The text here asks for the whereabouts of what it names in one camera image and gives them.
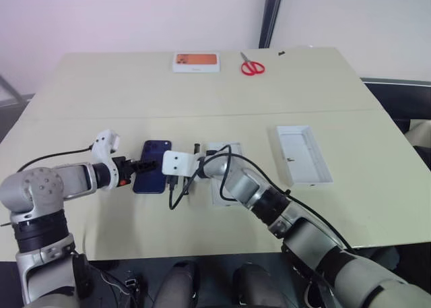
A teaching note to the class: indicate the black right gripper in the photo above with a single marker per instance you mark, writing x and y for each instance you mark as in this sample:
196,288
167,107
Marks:
173,183

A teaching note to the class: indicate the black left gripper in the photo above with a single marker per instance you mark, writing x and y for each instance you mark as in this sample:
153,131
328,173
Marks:
124,170

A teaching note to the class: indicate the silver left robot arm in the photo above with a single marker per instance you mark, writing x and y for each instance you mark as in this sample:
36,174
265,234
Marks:
37,186

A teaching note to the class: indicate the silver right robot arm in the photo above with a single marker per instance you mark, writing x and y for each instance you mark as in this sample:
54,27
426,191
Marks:
303,234

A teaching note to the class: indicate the white box lid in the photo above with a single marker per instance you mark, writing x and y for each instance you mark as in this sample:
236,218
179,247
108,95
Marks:
215,195

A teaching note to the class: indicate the white box with orange print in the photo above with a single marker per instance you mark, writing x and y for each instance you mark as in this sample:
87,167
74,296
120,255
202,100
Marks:
197,62

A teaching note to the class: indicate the open white box tray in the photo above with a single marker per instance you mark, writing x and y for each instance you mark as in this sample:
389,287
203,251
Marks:
303,156

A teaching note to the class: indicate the dark blue smartphone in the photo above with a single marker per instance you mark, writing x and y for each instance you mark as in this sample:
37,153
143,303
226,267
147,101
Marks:
148,185

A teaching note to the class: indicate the small black peg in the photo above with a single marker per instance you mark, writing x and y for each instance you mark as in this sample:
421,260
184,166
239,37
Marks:
196,148

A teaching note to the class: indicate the dark rounded shape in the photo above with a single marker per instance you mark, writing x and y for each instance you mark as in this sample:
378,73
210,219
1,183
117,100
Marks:
254,286
180,284

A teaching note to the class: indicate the grey metal rack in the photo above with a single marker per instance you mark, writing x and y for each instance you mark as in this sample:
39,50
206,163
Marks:
8,92

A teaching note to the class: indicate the black chair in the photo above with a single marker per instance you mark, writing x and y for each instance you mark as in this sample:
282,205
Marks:
400,99

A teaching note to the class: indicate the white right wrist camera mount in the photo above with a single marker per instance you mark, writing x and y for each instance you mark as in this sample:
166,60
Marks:
180,163

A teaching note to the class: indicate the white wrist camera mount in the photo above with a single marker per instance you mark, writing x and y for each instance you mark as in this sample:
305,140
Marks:
180,163
102,149

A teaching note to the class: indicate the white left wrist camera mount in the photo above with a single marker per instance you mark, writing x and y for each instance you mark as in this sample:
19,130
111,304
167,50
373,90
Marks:
102,149

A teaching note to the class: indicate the dark vertical door frame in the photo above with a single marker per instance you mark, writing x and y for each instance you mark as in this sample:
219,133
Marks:
271,15

